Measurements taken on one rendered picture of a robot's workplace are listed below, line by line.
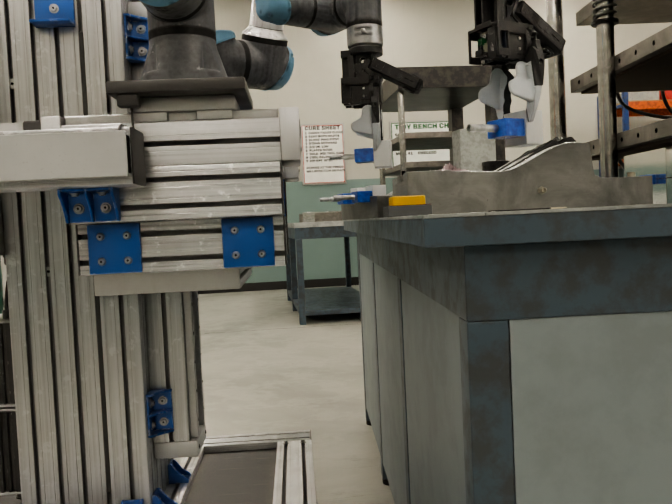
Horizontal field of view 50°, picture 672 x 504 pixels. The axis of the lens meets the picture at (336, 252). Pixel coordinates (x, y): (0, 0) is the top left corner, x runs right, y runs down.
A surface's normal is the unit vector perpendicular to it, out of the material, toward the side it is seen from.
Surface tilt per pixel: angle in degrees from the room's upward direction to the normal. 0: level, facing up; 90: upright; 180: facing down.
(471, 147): 90
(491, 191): 90
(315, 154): 90
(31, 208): 90
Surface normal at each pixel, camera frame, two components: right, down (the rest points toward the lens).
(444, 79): 0.12, 0.04
